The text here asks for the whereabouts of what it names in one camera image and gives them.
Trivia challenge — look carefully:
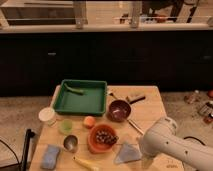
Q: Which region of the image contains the green plastic tray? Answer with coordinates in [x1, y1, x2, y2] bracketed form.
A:
[53, 79, 107, 117]

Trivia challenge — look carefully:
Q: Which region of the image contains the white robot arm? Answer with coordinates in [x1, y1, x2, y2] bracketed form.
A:
[138, 117, 213, 171]

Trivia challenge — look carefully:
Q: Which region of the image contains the grey towel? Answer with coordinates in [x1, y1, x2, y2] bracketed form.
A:
[114, 142, 142, 164]

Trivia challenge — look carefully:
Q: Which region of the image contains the green vegetable toy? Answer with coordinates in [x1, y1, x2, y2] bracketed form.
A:
[64, 83, 84, 95]

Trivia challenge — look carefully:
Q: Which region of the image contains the black chair frame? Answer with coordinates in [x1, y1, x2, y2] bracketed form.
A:
[0, 129, 35, 171]

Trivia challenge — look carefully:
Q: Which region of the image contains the yellow banana toy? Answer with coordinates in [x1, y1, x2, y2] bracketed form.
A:
[73, 157, 99, 171]

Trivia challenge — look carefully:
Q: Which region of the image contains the blue sponge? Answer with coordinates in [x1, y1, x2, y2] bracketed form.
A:
[40, 145, 60, 170]

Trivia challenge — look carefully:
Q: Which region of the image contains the white lidded jar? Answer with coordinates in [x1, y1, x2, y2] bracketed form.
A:
[38, 107, 56, 126]

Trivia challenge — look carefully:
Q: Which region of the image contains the orange fruit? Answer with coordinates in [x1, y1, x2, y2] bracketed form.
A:
[83, 116, 96, 129]

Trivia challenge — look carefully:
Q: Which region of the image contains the orange bowl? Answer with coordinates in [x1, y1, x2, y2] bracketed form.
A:
[87, 124, 118, 154]

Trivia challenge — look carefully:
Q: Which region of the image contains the dark grapes bunch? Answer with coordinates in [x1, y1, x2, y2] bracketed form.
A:
[95, 131, 118, 145]

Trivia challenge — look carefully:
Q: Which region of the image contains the small metal cup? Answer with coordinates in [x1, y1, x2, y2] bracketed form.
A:
[63, 135, 78, 153]

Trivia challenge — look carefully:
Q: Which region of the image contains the purple bowl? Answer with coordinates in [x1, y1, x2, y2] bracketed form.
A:
[107, 100, 131, 122]

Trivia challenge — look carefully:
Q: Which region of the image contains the green plastic cup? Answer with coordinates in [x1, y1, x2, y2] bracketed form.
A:
[59, 119, 72, 135]

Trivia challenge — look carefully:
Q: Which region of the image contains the small metal spoon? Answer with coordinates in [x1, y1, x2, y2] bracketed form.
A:
[107, 90, 118, 100]

